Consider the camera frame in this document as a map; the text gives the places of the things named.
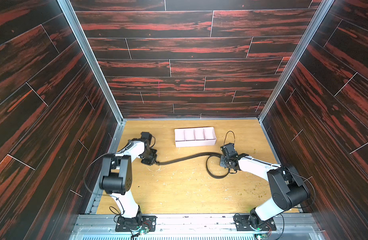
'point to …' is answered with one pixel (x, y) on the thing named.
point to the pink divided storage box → (195, 136)
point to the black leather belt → (207, 155)
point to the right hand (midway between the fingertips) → (227, 160)
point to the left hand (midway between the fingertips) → (158, 158)
